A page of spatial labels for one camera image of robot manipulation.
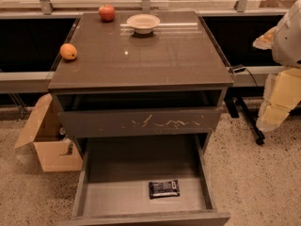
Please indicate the dark blue rxbar wrapper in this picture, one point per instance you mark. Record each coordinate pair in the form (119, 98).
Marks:
(164, 189)

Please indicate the open grey middle drawer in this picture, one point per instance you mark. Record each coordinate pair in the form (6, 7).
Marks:
(113, 188)

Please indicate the metal window rail frame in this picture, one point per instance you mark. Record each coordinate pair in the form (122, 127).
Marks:
(24, 33)

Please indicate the red apple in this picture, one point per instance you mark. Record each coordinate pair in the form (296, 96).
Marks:
(107, 13)

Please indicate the white bowl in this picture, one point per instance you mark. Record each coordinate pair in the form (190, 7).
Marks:
(143, 23)

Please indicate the orange fruit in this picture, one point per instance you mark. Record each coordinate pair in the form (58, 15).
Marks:
(68, 51)

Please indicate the grey drawer cabinet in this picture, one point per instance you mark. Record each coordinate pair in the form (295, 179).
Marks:
(177, 65)

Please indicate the open cardboard box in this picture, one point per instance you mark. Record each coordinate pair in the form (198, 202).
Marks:
(45, 132)

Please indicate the black rolling stand leg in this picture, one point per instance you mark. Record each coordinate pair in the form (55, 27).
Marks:
(235, 103)

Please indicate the scratched grey top drawer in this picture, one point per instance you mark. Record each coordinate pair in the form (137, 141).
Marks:
(139, 122)

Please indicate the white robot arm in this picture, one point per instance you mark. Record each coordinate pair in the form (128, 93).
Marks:
(286, 48)

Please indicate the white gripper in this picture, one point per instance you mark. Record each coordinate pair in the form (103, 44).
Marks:
(288, 40)

